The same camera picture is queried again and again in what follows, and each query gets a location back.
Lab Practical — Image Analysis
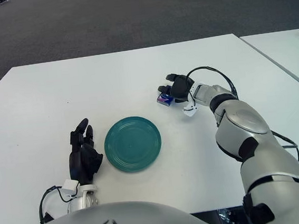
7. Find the teal green round plate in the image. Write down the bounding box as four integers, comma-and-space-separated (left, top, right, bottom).
101, 113, 165, 175

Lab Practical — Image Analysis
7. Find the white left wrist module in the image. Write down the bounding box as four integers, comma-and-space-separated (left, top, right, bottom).
60, 178, 81, 199

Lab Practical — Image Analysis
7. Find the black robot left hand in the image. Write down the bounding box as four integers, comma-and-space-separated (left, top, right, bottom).
64, 116, 107, 188

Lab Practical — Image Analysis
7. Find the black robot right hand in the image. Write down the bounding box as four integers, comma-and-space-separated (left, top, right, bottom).
157, 71, 198, 105

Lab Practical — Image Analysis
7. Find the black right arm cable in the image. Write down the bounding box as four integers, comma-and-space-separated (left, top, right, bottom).
185, 57, 299, 172

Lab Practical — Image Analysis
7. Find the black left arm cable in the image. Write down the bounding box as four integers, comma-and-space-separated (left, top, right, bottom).
36, 184, 71, 224

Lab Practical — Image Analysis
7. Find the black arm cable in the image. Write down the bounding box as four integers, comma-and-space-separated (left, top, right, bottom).
36, 184, 71, 224
185, 57, 299, 172

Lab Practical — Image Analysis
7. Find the white neighbouring table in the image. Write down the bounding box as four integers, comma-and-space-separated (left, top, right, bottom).
239, 28, 299, 101

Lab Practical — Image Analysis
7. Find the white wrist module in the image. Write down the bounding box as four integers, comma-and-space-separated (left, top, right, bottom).
182, 102, 199, 119
60, 178, 81, 199

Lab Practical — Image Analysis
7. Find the purple gum pack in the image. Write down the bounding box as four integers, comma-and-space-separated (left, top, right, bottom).
156, 91, 175, 107

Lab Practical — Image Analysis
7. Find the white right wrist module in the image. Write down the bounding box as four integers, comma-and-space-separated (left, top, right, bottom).
182, 102, 199, 119

